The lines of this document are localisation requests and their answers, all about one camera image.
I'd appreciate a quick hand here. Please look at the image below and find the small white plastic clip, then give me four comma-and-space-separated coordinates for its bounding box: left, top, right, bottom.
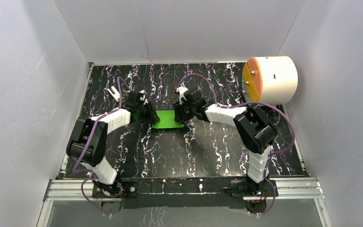
108, 86, 121, 102

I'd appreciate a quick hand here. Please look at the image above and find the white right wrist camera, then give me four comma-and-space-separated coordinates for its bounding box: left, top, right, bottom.
175, 86, 188, 105

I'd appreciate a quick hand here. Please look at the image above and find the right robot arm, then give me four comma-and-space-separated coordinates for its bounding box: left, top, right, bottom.
173, 87, 277, 196

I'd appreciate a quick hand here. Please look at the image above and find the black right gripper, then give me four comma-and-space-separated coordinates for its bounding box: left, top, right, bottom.
173, 99, 196, 124

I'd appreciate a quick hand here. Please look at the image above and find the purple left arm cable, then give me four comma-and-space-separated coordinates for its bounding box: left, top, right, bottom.
72, 77, 132, 217

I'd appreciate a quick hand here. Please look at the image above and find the white cylinder with coloured face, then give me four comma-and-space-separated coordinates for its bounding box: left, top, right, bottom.
242, 56, 298, 105

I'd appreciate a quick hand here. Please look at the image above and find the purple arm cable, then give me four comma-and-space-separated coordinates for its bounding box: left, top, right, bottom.
72, 77, 132, 217
175, 73, 296, 217

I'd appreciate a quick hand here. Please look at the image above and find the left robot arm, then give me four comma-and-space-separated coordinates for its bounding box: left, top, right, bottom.
66, 90, 159, 197

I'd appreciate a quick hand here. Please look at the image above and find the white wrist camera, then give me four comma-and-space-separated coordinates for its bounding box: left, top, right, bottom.
175, 86, 188, 105
138, 90, 148, 105

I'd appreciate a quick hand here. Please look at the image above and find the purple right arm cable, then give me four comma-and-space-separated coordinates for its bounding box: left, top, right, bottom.
175, 73, 296, 217

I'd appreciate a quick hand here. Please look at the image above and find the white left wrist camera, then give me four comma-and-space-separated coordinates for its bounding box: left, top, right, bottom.
138, 90, 148, 105

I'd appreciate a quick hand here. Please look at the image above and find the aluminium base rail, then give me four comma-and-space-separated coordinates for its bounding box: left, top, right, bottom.
44, 177, 325, 201

